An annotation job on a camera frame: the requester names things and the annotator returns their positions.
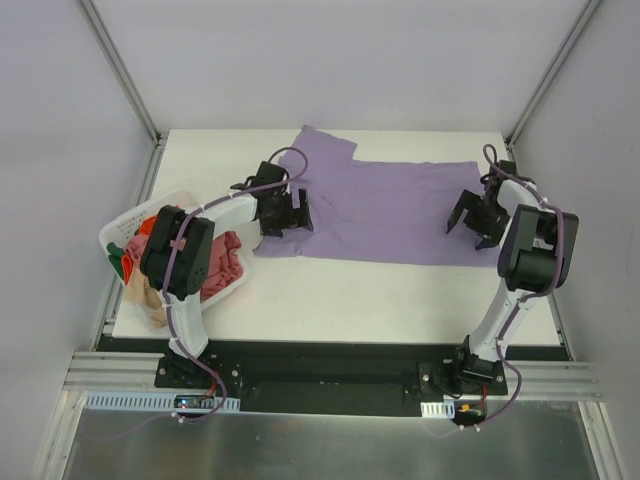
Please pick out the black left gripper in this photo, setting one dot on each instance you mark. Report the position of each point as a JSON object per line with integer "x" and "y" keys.
{"x": 282, "y": 218}

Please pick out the lavender purple t-shirt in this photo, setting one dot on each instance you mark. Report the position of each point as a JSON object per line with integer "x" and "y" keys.
{"x": 377, "y": 211}

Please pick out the green garment in basket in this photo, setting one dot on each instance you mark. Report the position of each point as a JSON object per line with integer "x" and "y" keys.
{"x": 115, "y": 255}

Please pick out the right aluminium frame post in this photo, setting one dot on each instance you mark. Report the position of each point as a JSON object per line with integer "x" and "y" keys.
{"x": 571, "y": 39}

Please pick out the orange t-shirt in basket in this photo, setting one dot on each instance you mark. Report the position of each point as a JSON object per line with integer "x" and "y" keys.
{"x": 147, "y": 226}

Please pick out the pink t-shirt in basket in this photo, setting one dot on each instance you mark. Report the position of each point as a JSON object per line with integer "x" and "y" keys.
{"x": 224, "y": 265}

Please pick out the white plastic laundry basket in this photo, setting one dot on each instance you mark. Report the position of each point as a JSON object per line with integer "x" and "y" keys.
{"x": 133, "y": 321}

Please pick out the aluminium extrusion rail right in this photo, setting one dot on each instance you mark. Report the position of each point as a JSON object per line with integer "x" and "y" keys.
{"x": 558, "y": 381}

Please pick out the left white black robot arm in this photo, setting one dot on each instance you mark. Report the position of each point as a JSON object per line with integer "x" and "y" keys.
{"x": 177, "y": 254}

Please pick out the aluminium frame post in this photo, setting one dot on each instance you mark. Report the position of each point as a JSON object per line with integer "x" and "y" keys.
{"x": 571, "y": 39}
{"x": 116, "y": 63}

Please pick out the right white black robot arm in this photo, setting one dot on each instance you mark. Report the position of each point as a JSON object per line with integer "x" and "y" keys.
{"x": 536, "y": 242}

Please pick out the aluminium extrusion rail left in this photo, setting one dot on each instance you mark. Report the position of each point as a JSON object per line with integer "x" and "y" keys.
{"x": 113, "y": 371}

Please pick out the aluminium extrusion rail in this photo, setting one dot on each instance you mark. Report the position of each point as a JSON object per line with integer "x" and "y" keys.
{"x": 113, "y": 371}
{"x": 558, "y": 381}

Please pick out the left white slotted cable duct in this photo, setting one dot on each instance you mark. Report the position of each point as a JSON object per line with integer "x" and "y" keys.
{"x": 159, "y": 402}

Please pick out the left aluminium frame post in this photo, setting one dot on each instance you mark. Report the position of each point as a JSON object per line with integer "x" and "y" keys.
{"x": 116, "y": 63}

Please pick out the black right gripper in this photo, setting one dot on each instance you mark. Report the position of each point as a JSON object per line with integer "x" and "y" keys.
{"x": 480, "y": 220}

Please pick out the white slotted cable duct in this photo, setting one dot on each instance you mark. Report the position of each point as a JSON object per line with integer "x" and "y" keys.
{"x": 438, "y": 410}
{"x": 159, "y": 402}

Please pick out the right white slotted cable duct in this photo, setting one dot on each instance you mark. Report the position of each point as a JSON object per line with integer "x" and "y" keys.
{"x": 438, "y": 410}

